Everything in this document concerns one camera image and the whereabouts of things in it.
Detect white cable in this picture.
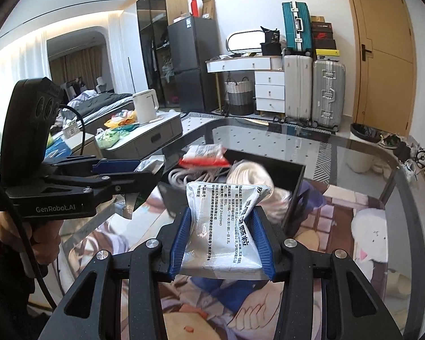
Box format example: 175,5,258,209
167,163,235,188

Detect white rope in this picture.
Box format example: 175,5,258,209
226,160,293,224

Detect red white snack packet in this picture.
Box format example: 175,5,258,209
179,144,230,168

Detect white printed medicine pouch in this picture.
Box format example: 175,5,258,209
180,181,275,280

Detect black cardboard box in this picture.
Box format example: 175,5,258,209
158,150,309,237

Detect left hand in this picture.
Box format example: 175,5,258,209
0,211,63,265

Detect colourful clothes pile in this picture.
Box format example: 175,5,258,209
95,110,139,150

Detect grey side table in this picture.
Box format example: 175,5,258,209
102,111,182,160

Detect bed with clothes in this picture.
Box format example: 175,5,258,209
67,90,133,133

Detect white electric kettle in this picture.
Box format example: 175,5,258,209
133,89,160,125

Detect anime printed desk mat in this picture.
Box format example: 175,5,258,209
41,182,401,339

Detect woven laundry basket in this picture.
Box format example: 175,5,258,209
226,76,254,116

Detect black refrigerator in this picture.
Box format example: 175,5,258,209
168,16,219,113

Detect dark glass wardrobe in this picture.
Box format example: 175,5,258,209
137,0,189,107

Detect white vanity desk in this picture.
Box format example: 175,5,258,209
206,56,286,114

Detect black bag on desk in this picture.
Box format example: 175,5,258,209
260,27,282,56

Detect oval mirror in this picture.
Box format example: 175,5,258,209
226,30,265,54

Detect silver suitcase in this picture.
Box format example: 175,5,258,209
312,60,345,132

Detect white suitcase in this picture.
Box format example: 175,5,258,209
283,55,313,121

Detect teal suitcase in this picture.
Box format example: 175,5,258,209
282,1,314,57

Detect stacked shoe boxes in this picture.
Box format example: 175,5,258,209
310,15,340,62

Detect wooden door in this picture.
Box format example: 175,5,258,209
349,0,416,136

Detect black cable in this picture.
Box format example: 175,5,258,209
0,103,87,313

